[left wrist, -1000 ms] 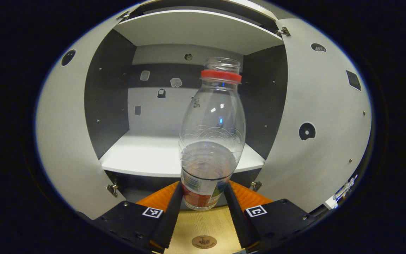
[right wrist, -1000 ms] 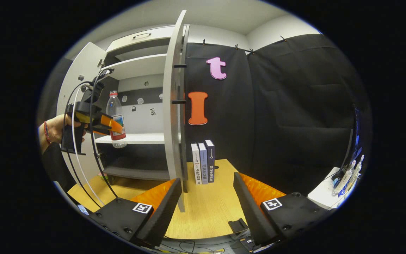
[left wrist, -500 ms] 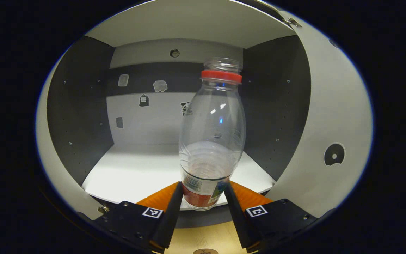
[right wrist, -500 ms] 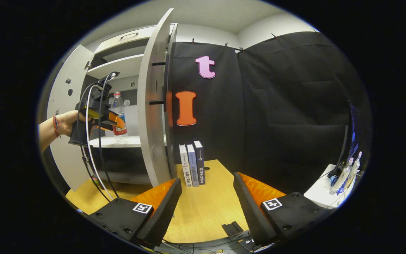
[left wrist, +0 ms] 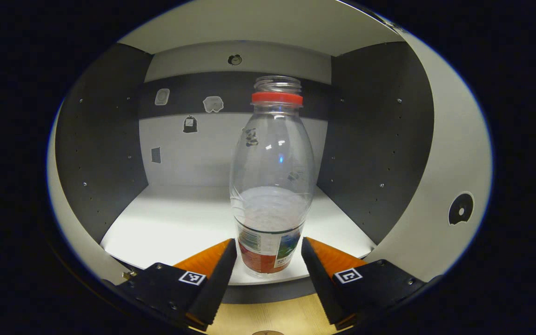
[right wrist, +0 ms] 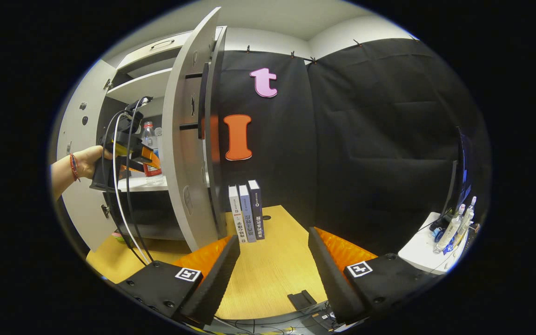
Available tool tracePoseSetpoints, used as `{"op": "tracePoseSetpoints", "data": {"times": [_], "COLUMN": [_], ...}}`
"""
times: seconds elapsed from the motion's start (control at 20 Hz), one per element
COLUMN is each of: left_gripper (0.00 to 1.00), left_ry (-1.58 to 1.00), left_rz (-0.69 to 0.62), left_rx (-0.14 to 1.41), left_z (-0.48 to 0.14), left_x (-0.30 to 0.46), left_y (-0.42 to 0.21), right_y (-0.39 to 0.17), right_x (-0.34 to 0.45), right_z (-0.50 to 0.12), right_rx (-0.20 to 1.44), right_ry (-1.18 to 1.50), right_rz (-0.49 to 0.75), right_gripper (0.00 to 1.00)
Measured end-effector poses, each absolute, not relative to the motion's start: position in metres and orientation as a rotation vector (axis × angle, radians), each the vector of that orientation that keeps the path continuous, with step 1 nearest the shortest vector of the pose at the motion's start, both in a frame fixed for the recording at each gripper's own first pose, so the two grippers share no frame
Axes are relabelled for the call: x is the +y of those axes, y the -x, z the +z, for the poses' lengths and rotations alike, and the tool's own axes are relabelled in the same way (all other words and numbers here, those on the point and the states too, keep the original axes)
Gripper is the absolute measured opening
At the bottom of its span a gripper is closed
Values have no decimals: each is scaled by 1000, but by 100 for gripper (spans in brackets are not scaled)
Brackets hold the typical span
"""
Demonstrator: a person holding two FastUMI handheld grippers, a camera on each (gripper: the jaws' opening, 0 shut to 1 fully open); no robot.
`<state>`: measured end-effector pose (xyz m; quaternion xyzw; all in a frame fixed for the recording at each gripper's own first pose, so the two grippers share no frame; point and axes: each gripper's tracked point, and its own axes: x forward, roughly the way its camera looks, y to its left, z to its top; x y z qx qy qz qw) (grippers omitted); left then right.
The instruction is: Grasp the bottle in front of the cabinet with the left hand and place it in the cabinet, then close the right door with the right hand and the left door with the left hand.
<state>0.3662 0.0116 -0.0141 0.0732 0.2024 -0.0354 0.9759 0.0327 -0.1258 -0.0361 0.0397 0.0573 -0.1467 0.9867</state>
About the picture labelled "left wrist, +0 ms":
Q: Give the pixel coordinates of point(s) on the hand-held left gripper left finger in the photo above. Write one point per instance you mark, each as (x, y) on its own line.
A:
(219, 284)

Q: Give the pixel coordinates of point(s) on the white and grey cabinet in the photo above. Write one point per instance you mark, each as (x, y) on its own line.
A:
(179, 218)

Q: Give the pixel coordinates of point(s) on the clear plastic bottle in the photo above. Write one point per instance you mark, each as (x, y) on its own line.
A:
(272, 163)

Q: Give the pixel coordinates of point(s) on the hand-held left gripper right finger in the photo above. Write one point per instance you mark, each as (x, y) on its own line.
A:
(324, 284)

